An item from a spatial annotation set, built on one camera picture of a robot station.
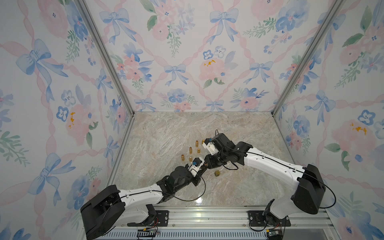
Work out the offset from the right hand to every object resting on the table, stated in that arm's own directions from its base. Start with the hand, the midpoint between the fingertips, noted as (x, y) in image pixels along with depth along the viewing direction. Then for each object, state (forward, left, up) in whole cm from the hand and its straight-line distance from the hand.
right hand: (204, 164), depth 78 cm
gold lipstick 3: (+10, +13, -11) cm, 19 cm away
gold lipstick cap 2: (+15, +3, -13) cm, 20 cm away
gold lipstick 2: (+15, +8, -11) cm, 21 cm away
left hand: (0, -1, -1) cm, 1 cm away
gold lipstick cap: (+8, +1, +9) cm, 12 cm away
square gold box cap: (0, -8, -11) cm, 14 cm away
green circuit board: (-28, -34, -18) cm, 48 cm away
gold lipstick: (+19, +4, -10) cm, 22 cm away
